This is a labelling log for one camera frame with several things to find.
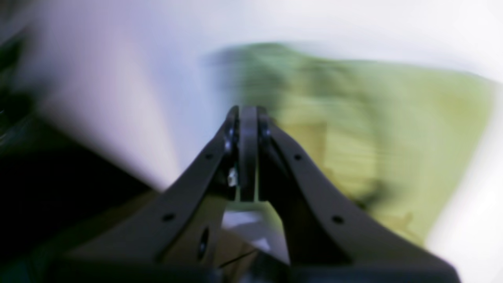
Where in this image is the green t-shirt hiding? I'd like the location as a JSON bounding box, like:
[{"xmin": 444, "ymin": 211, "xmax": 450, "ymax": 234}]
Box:
[{"xmin": 206, "ymin": 43, "xmax": 501, "ymax": 246}]

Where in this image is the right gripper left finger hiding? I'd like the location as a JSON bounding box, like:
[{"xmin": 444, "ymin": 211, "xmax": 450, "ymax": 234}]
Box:
[{"xmin": 51, "ymin": 106, "xmax": 258, "ymax": 283}]

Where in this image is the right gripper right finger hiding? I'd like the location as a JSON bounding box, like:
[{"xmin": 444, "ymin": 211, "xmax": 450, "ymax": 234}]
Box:
[{"xmin": 257, "ymin": 107, "xmax": 460, "ymax": 283}]

